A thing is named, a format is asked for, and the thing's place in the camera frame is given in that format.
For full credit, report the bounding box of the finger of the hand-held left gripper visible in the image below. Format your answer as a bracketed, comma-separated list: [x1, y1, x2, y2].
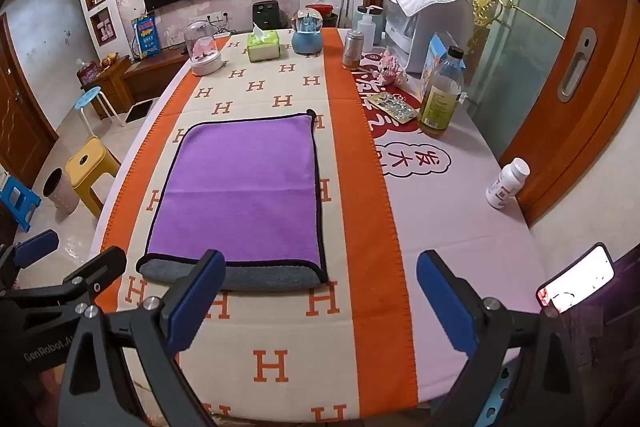
[0, 229, 60, 295]
[0, 246, 127, 314]

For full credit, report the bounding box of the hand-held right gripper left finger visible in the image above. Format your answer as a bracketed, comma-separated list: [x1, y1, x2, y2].
[57, 249, 227, 427]

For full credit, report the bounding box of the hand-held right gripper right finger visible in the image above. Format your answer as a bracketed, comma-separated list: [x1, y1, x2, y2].
[416, 249, 587, 427]

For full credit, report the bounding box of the purple towel with grey underside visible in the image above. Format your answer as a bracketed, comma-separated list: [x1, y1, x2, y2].
[136, 108, 330, 292]

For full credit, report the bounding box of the blue folding stool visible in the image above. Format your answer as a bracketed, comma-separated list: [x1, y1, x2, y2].
[0, 179, 42, 233]

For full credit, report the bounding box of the grey waste bin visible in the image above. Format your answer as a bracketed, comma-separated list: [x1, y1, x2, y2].
[42, 167, 81, 214]

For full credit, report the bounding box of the white printed tablecloth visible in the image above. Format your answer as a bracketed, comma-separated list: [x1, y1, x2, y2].
[335, 27, 548, 427]

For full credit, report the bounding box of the yellow plastic stool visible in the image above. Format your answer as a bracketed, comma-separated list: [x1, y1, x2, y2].
[65, 136, 122, 218]

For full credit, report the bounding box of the orange and beige patterned blanket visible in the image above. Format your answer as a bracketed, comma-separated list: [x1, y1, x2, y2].
[95, 27, 418, 427]

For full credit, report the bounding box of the white pill bottle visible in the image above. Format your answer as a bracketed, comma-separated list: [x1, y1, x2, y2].
[486, 158, 531, 209]

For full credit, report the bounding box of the brown wooden door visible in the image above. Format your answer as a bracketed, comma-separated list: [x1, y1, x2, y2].
[0, 14, 60, 175]

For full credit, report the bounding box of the smartphone with lit screen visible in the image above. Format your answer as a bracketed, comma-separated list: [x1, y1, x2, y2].
[536, 243, 615, 313]

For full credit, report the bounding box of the round blue-top stool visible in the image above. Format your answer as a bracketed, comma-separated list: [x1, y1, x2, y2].
[74, 87, 126, 128]

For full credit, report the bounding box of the black floor mat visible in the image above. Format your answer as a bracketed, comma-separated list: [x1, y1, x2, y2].
[124, 99, 153, 124]

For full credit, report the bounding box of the wooden television cabinet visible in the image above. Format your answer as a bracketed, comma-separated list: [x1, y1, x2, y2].
[80, 49, 190, 118]

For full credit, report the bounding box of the glass bottle with yellow liquid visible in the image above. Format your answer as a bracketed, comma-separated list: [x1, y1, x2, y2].
[417, 46, 468, 138]

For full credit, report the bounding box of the silver blister pill pack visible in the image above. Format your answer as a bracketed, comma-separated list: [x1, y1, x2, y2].
[367, 93, 421, 124]

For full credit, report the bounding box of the blue cardboard box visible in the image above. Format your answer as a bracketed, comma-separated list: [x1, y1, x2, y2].
[422, 34, 467, 94]

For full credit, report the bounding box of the glass dome with white base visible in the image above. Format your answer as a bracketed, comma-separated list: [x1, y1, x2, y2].
[184, 21, 223, 76]

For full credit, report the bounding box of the blue printed packet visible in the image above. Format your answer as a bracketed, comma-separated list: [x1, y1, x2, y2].
[131, 14, 161, 58]

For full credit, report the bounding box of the green tissue box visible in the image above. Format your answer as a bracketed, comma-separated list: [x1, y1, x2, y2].
[246, 23, 281, 62]

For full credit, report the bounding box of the white countertop appliance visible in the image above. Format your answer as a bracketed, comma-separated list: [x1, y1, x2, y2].
[384, 0, 473, 75]

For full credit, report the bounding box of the metal can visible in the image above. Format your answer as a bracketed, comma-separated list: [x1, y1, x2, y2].
[342, 29, 368, 71]

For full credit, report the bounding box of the wooden sliding glass door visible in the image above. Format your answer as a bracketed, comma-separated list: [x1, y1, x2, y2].
[370, 0, 640, 225]

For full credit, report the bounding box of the blue snow globe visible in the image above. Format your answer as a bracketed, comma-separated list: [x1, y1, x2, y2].
[291, 8, 325, 55]

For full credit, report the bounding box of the white squeeze bottle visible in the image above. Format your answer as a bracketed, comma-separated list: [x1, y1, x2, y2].
[356, 5, 385, 55]

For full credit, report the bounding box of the black space heater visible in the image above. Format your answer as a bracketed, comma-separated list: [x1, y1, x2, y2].
[251, 0, 279, 30]

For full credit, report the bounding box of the red basin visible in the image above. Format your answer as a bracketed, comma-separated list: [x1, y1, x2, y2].
[305, 3, 337, 28]

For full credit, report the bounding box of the silver recessed door handle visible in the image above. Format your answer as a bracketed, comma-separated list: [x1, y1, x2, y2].
[557, 28, 597, 102]

